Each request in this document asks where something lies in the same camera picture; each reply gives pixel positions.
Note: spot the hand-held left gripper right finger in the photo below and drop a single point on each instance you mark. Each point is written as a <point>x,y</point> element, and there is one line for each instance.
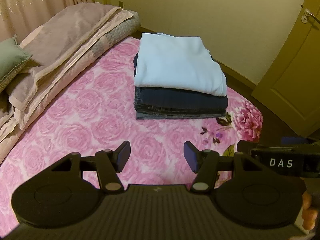
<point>191,156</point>

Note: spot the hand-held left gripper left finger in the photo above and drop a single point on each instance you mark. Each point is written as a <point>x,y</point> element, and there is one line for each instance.
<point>123,156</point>

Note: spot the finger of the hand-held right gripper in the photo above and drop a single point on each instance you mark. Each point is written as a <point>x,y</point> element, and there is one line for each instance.
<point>295,140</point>
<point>243,147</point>

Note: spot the light blue sweatshirt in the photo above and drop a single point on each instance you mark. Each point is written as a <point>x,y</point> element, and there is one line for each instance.
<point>175,65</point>

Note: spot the person's right hand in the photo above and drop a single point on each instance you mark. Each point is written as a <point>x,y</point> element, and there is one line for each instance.
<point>308,215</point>

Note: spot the beige door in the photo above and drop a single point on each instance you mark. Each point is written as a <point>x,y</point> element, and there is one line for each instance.
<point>287,92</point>

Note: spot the folded dark blue jeans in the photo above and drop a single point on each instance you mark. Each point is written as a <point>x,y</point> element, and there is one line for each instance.
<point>180,102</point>

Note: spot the pink floral blanket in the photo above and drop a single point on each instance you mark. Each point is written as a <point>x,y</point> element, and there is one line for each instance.
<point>87,105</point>

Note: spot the round door lock plate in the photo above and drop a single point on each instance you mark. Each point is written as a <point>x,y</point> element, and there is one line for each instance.
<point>304,19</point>

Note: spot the folded beige quilt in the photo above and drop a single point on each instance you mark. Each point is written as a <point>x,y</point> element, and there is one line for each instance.
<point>117,30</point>

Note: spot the lilac quilt with pink border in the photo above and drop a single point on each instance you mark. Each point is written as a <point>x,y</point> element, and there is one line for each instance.
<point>62,30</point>

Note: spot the grey-green cushion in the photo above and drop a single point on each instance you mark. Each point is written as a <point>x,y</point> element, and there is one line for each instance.
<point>10,57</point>

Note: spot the pink curtain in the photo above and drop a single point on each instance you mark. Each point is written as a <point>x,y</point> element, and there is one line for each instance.
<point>37,0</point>

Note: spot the wall socket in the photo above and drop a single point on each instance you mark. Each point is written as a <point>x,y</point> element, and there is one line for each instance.
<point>121,3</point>

